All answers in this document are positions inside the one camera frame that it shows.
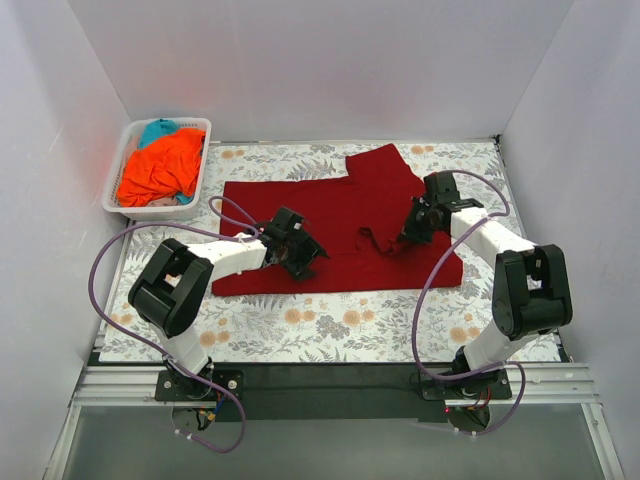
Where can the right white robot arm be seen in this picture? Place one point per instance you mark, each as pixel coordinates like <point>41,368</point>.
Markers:
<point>530,297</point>

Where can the orange t-shirt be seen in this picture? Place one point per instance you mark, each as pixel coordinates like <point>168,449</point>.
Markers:
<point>168,167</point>

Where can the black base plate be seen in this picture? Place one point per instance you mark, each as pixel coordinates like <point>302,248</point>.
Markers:
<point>330,395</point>

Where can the dark red t-shirt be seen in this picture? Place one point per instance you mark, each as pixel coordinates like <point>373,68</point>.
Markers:
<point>357,219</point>

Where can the floral patterned table mat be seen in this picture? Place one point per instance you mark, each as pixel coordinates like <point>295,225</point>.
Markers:
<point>339,327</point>

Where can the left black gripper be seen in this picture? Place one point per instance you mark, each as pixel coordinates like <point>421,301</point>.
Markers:
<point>300,249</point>

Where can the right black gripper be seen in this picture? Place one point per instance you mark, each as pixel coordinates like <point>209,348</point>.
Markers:
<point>413,225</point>

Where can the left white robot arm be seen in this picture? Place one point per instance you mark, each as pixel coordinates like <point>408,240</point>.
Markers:
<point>169,292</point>

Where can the teal t-shirt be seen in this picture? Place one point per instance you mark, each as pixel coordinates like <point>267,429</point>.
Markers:
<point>155,130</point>

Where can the pink garment in basket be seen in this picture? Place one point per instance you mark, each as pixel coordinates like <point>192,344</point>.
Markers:
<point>165,202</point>

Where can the aluminium frame rail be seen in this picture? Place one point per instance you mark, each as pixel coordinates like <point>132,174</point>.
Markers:
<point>131,385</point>

